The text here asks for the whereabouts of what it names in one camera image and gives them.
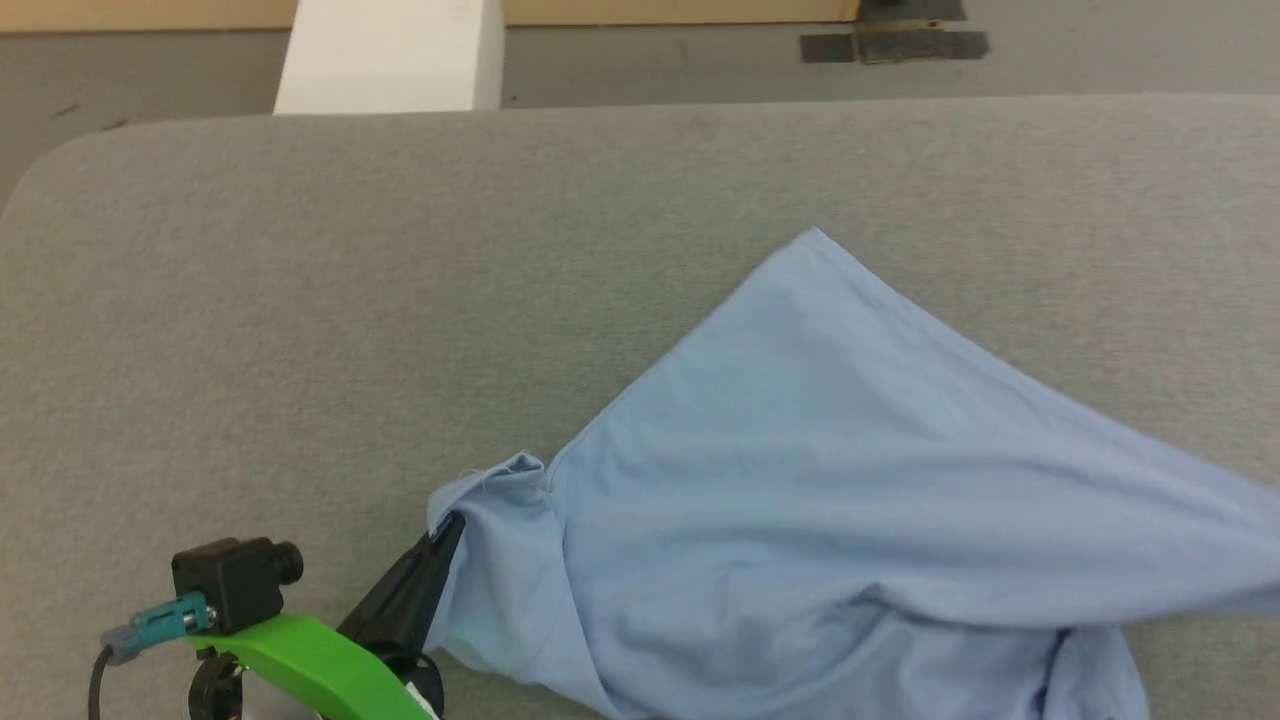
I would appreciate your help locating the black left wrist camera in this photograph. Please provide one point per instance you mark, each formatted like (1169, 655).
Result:
(235, 580)

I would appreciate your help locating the white box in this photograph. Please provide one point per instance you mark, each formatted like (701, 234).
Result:
(390, 60)

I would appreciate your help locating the small black floor tape patch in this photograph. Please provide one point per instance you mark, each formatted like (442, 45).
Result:
(826, 48)

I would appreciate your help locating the light blue garment white hem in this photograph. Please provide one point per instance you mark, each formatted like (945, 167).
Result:
(820, 480)

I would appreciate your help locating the lemon print grid screen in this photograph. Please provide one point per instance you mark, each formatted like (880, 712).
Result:
(150, 14)

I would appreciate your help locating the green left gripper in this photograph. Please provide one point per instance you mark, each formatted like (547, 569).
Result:
(310, 665)

